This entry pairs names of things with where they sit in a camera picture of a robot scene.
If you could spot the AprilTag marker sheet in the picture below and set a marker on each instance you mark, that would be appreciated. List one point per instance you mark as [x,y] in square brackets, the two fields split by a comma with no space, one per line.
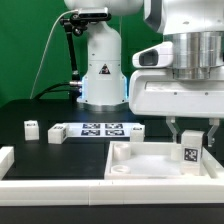
[100,129]

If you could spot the grey camera on mount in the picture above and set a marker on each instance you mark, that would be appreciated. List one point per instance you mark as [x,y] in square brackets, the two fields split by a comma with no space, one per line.
[93,13]

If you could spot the white square tabletop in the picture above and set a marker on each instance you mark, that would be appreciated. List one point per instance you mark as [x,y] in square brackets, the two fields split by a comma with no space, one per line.
[153,160]

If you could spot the white U-shaped obstacle fence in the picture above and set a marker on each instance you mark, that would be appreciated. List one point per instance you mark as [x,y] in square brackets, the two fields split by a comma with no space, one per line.
[101,192]

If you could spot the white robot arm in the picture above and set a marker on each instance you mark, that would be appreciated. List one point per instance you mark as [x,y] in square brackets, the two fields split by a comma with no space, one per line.
[181,77]

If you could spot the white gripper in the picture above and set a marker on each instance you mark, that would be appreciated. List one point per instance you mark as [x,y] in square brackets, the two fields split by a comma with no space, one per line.
[154,91]

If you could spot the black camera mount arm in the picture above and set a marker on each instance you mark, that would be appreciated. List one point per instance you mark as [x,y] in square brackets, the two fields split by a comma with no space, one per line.
[71,43]

